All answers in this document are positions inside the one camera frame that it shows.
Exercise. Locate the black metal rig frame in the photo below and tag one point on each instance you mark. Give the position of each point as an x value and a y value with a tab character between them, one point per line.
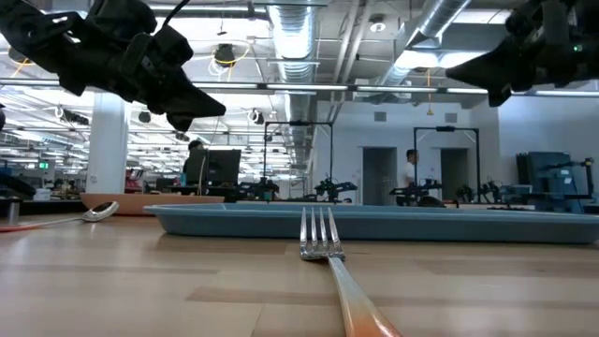
299	124
444	128

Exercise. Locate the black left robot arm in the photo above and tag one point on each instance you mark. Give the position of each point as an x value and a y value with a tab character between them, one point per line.
28	33

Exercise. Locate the grey door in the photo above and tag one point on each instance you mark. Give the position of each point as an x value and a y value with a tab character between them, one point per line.
454	173
379	175

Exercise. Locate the person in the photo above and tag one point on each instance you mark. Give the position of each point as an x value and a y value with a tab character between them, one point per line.
193	161
411	168

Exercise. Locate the grey wall vent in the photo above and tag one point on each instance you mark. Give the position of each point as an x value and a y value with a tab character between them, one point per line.
450	117
380	116

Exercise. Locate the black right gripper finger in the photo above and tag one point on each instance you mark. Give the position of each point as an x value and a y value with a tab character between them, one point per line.
498	97
491	68

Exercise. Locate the white pillar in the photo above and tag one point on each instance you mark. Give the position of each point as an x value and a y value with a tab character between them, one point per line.
108	145

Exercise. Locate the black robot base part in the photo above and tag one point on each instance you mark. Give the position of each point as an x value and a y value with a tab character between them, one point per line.
16	186

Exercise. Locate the long ceiling light strip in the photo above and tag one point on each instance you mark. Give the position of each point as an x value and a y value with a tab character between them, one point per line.
327	87

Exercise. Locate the blue plastic tray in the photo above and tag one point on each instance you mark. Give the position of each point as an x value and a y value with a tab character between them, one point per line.
374	224

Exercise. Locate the black computer monitor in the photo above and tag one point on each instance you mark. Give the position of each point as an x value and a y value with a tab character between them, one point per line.
223	166

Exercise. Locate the green exit sign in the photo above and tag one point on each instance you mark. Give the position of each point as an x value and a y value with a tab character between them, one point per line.
43	165

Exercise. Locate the black background robot arm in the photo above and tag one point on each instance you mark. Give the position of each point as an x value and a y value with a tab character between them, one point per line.
416	191
259	189
334	189

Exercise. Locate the metal post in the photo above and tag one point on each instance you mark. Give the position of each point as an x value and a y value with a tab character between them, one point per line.
13	211

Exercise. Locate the peach plate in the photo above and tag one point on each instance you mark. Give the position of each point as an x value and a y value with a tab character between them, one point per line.
135	203

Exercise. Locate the silver ventilation duct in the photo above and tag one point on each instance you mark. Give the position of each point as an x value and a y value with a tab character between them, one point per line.
421	37
295	42

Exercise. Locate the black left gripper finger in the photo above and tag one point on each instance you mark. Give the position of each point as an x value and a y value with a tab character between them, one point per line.
180	122
187	100

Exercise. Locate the blue equipment cabinet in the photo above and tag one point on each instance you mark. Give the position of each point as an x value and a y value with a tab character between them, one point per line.
552	180

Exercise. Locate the black ceiling device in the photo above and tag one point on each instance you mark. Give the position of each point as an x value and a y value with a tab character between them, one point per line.
225	54

